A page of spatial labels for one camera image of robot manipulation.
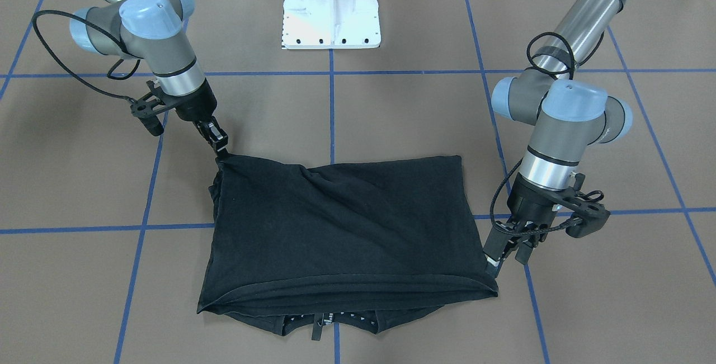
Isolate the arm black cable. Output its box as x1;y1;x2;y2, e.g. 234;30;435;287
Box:
32;10;143;102
489;0;607;242

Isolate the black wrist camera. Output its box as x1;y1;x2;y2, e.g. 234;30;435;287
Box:
557;173;611;239
130;87;177;136

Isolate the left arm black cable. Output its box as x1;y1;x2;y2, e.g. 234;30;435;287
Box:
489;0;607;242

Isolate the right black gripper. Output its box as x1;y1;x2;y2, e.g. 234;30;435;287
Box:
174;79;229;158

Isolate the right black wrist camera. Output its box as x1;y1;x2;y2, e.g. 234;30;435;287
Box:
130;87;177;136

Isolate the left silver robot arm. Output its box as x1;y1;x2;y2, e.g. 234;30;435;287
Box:
483;0;633;277

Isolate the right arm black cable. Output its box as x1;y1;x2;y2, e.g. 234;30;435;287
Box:
32;10;143;102

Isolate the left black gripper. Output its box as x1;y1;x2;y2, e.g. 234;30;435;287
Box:
483;173;576;279

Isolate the black graphic t-shirt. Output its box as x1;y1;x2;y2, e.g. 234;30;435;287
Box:
197;155;498;336

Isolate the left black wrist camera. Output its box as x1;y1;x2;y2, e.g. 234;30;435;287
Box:
557;173;611;239

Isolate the white pedestal column base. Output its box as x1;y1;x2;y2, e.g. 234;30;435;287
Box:
281;0;383;50

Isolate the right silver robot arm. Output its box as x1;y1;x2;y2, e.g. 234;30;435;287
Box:
68;0;228;158

